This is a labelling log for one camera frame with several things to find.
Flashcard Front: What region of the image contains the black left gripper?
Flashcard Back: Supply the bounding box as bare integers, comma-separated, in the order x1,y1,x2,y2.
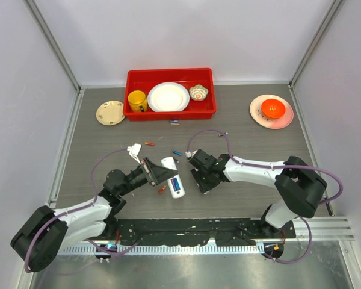
119,157,177,196

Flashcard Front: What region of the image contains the purple battery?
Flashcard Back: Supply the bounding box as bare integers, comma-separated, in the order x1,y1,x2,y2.
170,178,177,192

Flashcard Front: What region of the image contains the white remote control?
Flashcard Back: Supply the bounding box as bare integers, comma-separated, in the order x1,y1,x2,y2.
161,157,185,199

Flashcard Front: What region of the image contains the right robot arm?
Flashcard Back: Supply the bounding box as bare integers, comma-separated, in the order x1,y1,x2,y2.
186,149,327,238

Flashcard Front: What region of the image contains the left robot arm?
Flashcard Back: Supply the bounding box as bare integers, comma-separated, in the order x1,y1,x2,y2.
10,157,178,273

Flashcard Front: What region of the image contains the red orange battery lower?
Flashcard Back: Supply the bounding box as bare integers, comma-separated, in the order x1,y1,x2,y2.
158,185,167,194

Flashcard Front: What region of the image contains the beige floral plate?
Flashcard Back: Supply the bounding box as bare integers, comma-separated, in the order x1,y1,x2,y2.
96,101,125,126

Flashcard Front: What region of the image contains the yellow mug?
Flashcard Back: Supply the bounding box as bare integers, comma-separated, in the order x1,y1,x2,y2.
128,90,147,113

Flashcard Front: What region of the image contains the white plate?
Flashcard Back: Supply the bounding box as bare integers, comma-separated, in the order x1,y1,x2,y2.
147,82,190,112

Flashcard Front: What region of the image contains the small flower bowl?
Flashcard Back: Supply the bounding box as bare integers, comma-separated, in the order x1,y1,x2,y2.
189,84,209,101

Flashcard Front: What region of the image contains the red plastic bin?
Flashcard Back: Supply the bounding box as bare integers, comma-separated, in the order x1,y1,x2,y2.
123,67,217,121

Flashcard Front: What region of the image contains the pink plate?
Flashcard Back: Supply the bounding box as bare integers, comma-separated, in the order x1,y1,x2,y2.
249,95,294,129

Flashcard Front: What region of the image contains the orange bowl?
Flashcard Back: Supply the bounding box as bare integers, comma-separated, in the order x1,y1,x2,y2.
261,99,286,119

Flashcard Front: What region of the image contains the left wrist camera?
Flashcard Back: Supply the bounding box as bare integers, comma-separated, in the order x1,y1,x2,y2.
127,143,141,164

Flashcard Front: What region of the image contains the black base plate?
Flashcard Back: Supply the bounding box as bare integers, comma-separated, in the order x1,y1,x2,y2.
117,218,296,247

